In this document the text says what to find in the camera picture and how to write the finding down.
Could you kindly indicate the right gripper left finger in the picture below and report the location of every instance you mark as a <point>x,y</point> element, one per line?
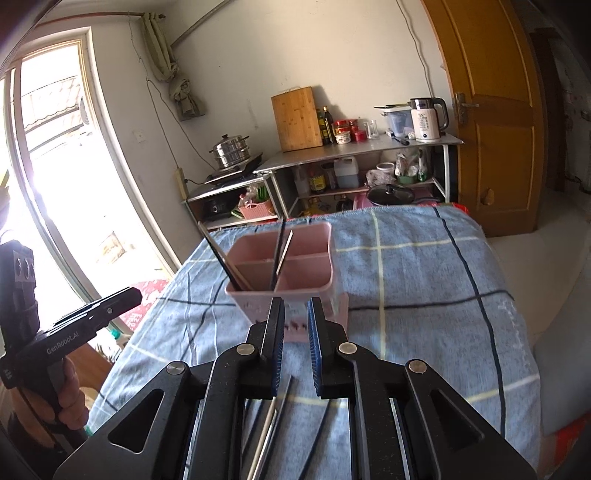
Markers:
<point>186,422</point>

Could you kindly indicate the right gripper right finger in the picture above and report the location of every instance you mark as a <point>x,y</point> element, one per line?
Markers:
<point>405,421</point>

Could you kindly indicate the metal dark chopstick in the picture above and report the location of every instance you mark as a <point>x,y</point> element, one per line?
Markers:
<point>265,433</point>

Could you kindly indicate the silver metal chopstick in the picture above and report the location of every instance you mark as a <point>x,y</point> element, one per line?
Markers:
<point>282,258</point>

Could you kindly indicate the metal kitchen shelf table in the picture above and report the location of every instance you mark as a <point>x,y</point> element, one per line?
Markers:
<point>368,154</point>

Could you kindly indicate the person's left hand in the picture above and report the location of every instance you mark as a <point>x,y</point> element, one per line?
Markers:
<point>32,410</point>

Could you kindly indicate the blue plaid tablecloth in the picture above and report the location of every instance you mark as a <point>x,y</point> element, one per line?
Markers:
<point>390,343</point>

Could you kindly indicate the pink utensil basket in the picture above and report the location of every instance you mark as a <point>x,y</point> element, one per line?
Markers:
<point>309,270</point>

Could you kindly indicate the pink storage bin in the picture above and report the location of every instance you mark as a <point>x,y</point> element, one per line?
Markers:
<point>361,201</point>

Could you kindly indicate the pink woven small basket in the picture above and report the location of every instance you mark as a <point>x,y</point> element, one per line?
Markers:
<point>252,209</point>

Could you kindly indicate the black frying pan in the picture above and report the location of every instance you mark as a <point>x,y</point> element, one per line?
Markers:
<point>390,195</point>

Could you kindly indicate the low metal side shelf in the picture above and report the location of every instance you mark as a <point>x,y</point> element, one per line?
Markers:
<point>216,206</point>

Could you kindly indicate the induction cooker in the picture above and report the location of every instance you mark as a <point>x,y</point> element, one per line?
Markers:
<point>238,170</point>

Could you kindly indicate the white plastic jug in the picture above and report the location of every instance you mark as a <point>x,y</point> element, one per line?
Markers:
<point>347,172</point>

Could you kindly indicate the stainless steel steamer pot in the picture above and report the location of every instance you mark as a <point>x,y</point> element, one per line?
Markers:
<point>231,151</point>

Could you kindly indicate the red lid jar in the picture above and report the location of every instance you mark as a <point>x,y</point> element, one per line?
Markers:
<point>343,132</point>

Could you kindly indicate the dark sauce bottle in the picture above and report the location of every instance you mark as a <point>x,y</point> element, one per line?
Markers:
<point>328,124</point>

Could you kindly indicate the white electric kettle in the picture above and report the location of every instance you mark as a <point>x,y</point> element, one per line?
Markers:
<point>430,118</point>

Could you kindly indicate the hanging green cloth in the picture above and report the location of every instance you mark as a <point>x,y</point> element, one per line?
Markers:
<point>166,69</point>

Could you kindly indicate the bamboo cutting board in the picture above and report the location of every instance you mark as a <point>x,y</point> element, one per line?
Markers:
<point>297,120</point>

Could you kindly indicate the wooden door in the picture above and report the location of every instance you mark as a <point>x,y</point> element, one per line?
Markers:
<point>499,110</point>

